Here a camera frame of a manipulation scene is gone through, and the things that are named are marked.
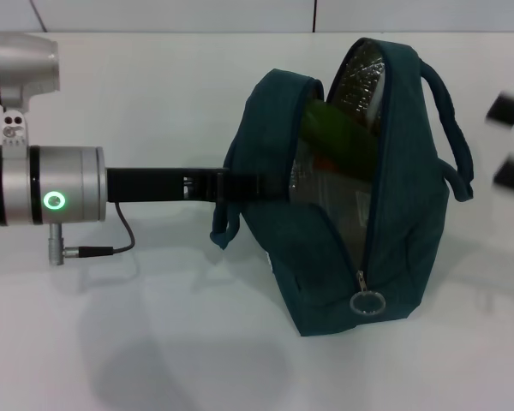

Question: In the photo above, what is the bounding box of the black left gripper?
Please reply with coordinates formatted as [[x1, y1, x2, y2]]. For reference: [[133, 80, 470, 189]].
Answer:
[[105, 166, 291, 204]]

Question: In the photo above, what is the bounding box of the clear blue-rimmed lunch box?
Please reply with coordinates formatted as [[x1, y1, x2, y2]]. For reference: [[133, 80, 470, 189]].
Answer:
[[290, 164, 374, 258]]

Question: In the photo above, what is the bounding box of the green cucumber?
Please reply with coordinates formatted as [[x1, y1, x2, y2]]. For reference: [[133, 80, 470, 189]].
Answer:
[[300, 98, 379, 181]]

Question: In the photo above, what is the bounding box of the dark teal insulated bag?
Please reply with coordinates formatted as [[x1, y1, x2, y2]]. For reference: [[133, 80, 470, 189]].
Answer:
[[209, 37, 475, 339]]

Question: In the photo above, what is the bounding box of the left gripper connector cable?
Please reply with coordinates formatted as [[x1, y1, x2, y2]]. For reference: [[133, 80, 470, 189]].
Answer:
[[47, 200, 137, 266]]

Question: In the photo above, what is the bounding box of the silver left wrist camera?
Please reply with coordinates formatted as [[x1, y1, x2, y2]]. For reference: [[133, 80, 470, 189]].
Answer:
[[0, 32, 61, 149]]

